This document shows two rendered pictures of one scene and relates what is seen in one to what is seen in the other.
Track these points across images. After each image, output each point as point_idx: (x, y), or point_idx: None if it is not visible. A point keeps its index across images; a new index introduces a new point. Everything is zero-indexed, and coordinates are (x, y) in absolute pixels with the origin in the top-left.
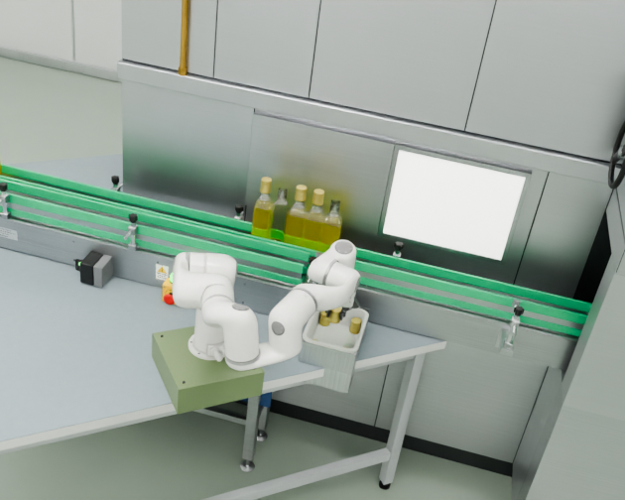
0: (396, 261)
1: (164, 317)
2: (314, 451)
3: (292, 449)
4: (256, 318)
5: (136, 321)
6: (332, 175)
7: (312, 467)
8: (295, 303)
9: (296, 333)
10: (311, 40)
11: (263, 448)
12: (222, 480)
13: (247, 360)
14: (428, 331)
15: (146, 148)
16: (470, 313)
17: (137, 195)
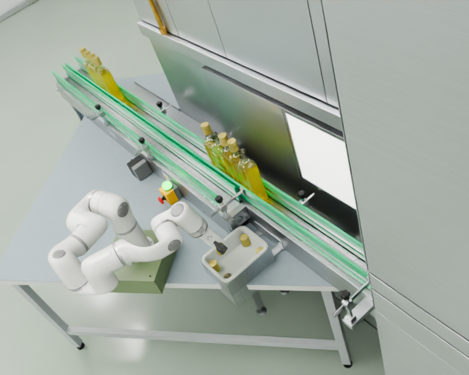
0: (300, 207)
1: (155, 213)
2: (314, 315)
3: (298, 309)
4: (69, 264)
5: (139, 212)
6: (257, 123)
7: (304, 328)
8: (97, 257)
9: (94, 280)
10: (208, 10)
11: (280, 300)
12: (240, 315)
13: (71, 289)
14: (320, 274)
15: (176, 82)
16: (342, 274)
17: (168, 117)
